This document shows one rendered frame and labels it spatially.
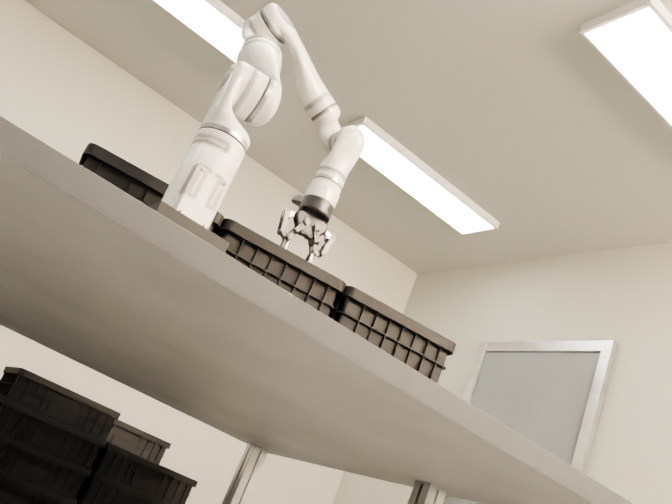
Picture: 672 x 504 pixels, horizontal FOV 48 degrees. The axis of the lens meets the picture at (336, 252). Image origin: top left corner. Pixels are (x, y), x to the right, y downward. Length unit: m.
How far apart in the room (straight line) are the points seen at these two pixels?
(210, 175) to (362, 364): 0.42
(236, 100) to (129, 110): 4.03
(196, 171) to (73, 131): 3.98
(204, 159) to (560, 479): 0.82
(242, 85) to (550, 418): 3.68
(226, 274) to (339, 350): 0.20
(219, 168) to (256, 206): 4.33
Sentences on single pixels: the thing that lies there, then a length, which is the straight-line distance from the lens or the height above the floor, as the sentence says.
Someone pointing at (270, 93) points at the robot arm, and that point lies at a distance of 1.38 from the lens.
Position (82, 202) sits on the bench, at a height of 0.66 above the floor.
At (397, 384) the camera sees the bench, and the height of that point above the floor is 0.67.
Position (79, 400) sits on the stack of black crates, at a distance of 2.91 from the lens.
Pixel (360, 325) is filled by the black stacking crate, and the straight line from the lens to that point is 1.63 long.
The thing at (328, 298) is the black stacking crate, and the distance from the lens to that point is 1.60.
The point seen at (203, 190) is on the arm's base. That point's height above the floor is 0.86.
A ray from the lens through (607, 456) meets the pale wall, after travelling 4.46.
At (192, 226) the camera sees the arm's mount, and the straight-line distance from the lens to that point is 1.25.
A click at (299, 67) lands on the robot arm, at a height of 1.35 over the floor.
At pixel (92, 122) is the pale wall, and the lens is 5.29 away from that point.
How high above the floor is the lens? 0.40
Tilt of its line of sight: 21 degrees up
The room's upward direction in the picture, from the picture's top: 23 degrees clockwise
